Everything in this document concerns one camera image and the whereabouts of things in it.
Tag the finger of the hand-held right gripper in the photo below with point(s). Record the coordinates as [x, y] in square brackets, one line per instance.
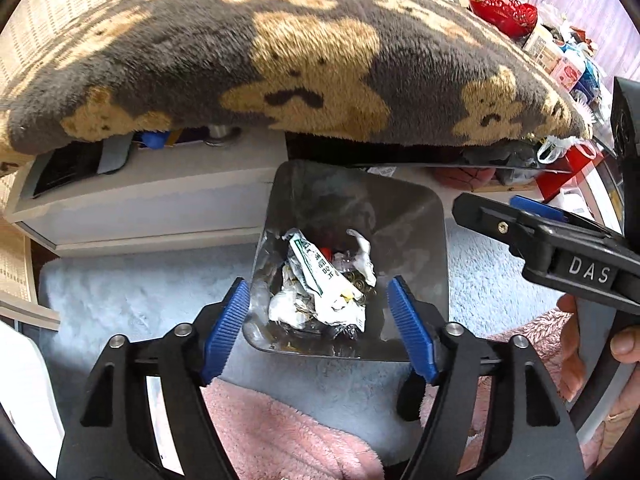
[495, 222]
[540, 208]

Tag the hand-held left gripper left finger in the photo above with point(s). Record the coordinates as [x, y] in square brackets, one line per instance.
[227, 330]

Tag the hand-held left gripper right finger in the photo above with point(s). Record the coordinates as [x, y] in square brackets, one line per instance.
[412, 330]

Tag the clear plastic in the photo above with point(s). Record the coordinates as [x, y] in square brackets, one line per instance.
[262, 300]

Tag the white paper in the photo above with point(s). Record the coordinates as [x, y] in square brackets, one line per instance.
[287, 305]

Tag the white tissue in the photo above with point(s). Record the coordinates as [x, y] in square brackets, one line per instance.
[362, 255]

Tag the black trash bin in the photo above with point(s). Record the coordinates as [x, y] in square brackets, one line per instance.
[400, 220]

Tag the white green wrapper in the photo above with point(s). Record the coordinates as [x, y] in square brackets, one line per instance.
[320, 275]

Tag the red small wrapper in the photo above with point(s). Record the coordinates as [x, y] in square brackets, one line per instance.
[326, 253]

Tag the person's right hand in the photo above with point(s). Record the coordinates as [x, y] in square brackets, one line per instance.
[571, 345]

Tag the red box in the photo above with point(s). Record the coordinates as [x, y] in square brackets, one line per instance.
[575, 172]

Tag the brown basketball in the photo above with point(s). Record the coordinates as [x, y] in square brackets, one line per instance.
[465, 178]

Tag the white plastic bag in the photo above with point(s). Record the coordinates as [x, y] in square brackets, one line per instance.
[552, 149]

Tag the light blue fluffy rug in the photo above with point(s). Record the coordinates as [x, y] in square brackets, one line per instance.
[125, 290]

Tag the pink fluffy blanket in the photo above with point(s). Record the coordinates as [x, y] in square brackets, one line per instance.
[280, 435]

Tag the white bottle pink label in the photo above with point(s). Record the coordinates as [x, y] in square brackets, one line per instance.
[569, 74]

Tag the blue snack bag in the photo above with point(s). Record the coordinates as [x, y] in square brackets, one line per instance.
[592, 70]

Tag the red plastic openwork basket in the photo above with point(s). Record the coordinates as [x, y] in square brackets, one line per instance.
[505, 12]

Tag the white curved object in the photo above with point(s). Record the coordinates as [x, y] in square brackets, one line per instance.
[25, 390]

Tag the purple curtain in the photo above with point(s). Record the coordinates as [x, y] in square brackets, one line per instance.
[590, 0]

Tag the black flat case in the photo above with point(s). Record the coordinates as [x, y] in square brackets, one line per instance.
[70, 170]

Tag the brown bear print blanket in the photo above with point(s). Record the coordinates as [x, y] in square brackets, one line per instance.
[300, 60]

